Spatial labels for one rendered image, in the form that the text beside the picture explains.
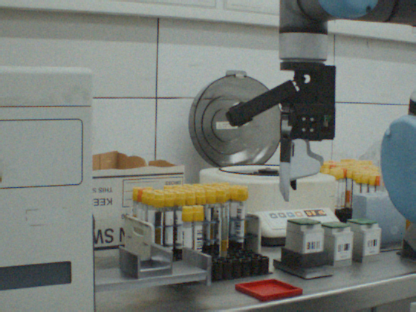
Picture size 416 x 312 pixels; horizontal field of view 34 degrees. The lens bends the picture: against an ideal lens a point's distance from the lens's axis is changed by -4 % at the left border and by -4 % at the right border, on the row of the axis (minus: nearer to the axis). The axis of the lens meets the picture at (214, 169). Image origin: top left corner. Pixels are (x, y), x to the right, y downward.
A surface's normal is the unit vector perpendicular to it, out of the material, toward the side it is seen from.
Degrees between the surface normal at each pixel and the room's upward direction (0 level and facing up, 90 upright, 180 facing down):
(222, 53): 90
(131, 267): 90
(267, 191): 90
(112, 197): 92
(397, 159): 98
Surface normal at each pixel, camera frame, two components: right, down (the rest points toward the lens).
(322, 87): -0.20, 0.10
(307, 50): 0.07, 0.11
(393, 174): -0.93, 0.16
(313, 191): 0.39, 0.11
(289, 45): -0.64, 0.07
